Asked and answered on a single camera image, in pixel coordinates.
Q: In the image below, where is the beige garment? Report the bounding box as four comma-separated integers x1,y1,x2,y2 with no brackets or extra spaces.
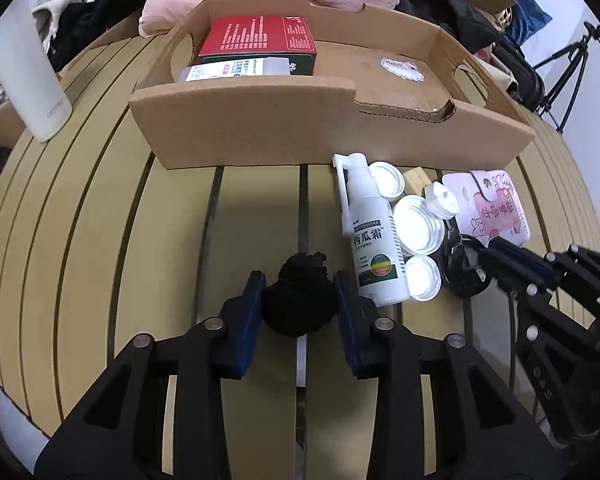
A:
30,0,99,51

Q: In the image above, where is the white scalloped sticker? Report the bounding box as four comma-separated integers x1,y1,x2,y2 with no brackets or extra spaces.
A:
379,56,426,82

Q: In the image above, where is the cardboard tray box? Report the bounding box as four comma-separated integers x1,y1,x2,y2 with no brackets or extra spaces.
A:
129,0,537,170

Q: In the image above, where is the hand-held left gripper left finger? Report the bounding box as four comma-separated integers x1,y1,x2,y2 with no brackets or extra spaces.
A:
34,270,268,480

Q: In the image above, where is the black clothes pile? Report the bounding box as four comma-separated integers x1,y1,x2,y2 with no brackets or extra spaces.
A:
50,0,149,74

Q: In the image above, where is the black jacket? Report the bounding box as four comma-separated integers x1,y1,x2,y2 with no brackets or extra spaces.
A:
395,0,511,54

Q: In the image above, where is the beige cloth bag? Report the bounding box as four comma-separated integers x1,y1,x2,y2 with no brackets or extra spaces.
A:
480,45,514,99

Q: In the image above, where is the white medicine packet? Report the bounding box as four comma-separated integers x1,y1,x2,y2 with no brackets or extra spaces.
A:
177,56,294,83

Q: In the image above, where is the black cable bundle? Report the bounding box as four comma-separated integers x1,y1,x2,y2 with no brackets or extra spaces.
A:
440,220,494,297

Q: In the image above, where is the red carton box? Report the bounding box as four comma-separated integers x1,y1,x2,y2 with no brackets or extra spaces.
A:
198,16,319,77

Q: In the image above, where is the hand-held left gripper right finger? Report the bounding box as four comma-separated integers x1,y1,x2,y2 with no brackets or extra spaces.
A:
332,270,567,480

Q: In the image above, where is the pink and white card pack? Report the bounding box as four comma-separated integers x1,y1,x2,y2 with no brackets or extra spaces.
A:
441,170,532,247

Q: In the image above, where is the blue cloth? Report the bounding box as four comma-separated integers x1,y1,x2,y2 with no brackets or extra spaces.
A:
500,0,554,44

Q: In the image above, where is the white spray bottle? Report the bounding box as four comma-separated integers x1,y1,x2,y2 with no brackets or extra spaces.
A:
332,154,411,307

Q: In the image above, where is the black bag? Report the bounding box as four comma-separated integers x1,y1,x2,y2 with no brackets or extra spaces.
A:
490,40,546,111

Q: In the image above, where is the wicker basket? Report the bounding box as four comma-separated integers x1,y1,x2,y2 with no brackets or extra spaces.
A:
492,7,516,31

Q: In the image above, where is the large white round jar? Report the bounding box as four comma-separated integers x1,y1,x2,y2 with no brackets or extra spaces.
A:
393,194,446,257

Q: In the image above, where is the black hair scrunchie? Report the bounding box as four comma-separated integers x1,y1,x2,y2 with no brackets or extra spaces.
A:
262,251,339,338

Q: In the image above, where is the white round lid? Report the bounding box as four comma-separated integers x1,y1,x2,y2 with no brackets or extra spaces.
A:
369,161,406,204
404,255,442,303

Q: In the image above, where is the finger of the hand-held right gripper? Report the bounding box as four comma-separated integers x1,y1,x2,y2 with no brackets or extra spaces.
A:
545,245,600,332
480,237,563,347

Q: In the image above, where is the black tripod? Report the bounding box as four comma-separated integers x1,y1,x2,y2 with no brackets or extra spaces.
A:
532,21,600,134

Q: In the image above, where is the white thermos bottle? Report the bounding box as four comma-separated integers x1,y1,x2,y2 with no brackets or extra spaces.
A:
0,0,74,143

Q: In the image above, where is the white ribbed cap bottle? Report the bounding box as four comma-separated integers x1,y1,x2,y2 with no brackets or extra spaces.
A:
424,181,460,220

